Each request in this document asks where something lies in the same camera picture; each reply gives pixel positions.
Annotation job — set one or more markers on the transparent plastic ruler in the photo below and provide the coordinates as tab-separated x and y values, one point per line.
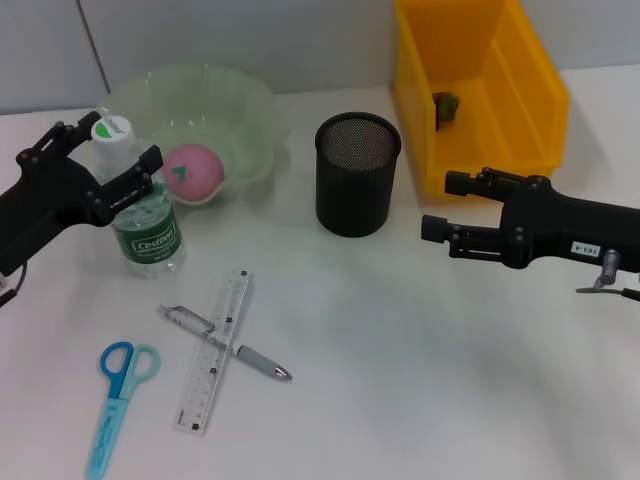
200	400

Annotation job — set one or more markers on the clear grey ballpoint pen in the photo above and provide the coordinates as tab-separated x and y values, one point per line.
260	362

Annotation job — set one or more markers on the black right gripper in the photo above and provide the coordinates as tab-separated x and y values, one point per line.
575	225

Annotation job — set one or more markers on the translucent green fruit bowl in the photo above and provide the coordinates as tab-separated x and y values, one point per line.
235	115

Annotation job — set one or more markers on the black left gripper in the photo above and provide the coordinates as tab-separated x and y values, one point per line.
40	210

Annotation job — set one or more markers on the green label water bottle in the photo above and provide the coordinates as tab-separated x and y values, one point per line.
150	240

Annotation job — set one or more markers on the pink toy peach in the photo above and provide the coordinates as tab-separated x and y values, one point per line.
195	172

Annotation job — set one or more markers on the blue scissors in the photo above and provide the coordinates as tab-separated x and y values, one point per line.
112	405

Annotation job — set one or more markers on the yellow plastic bin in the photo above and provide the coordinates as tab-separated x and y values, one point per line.
480	125

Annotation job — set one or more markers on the black mesh pen cup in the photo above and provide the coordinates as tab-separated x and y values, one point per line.
355	200

